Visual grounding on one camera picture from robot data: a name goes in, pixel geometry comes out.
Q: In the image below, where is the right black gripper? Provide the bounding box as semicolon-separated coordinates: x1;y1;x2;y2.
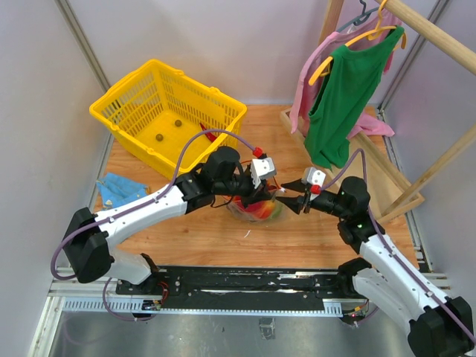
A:
276;178;349;219

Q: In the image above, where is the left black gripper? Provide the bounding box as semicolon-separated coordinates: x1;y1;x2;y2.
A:
215;168;273;210

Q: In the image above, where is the clear zip top bag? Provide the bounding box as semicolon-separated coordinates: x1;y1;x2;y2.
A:
227;184;286;222

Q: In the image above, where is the green cabbage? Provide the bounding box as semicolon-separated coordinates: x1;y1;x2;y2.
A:
269;205;283;219

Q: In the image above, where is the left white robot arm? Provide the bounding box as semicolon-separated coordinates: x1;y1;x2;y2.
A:
61;147;276;295

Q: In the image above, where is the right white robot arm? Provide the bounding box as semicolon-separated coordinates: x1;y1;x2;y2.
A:
280;176;475;356

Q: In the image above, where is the green tank top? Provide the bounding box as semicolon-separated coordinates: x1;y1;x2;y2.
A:
304;26;405;169

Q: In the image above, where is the red chili pepper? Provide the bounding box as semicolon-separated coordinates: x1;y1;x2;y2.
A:
199;123;219;143

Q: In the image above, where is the yellow plastic basket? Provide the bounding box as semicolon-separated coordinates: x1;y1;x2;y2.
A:
89;59;247;179

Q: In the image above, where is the blue tissue box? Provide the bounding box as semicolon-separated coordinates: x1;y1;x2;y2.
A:
96;173;149;210

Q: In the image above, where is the pink shirt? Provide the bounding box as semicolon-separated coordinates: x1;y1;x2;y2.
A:
289;7;403;139

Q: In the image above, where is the yellow clothes hanger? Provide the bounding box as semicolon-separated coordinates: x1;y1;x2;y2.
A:
309;0;407;86

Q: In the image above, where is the grey clothes hanger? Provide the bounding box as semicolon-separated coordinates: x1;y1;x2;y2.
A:
337;0;378;33

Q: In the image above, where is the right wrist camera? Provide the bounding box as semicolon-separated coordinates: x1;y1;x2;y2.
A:
301;167;327;195

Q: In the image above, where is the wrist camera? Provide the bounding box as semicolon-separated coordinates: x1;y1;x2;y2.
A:
301;167;327;195
251;158;277;189

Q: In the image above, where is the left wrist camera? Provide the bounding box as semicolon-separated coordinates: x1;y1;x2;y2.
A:
251;158;277;189

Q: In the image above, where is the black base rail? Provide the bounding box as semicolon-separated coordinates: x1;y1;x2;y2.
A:
115;266;365;314

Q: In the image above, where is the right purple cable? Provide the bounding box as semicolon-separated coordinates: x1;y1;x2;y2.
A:
310;148;476;345

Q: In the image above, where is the purple cable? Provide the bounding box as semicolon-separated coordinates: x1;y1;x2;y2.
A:
50;129;267;322
310;148;476;345

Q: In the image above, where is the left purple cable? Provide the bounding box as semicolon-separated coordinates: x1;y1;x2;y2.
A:
50;129;267;322

